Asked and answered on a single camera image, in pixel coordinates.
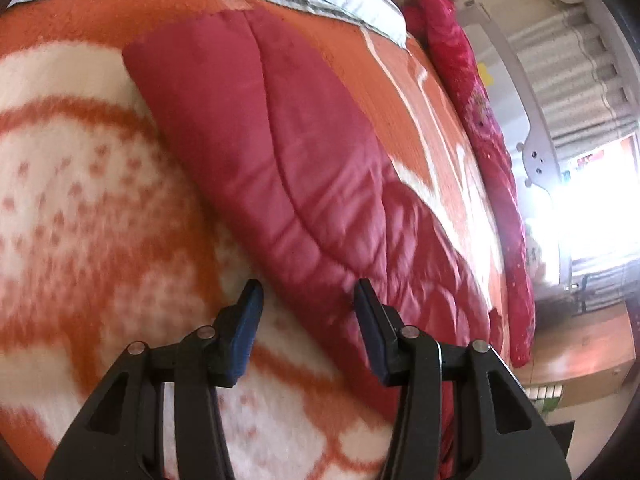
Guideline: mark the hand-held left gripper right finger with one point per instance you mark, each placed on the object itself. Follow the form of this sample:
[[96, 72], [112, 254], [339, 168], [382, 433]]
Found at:
[[372, 330]]

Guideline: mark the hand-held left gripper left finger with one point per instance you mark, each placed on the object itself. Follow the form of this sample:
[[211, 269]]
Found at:
[[246, 330]]

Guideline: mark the red quilted jacket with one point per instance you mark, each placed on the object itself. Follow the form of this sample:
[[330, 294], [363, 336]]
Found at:
[[300, 160]]

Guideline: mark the light wooden cabinet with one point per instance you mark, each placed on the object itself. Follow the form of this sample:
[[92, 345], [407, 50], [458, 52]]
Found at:
[[575, 360]]

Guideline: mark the orange and white blanket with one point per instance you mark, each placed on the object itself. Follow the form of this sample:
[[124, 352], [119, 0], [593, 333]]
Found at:
[[75, 210]]

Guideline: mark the red floral quilt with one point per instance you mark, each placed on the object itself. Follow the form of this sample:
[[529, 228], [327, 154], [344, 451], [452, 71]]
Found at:
[[480, 125]]

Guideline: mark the pale curtain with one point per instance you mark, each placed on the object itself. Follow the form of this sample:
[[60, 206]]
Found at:
[[575, 85]]

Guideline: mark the grey bed guard rail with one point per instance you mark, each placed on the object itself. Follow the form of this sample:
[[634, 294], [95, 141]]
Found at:
[[535, 155]]

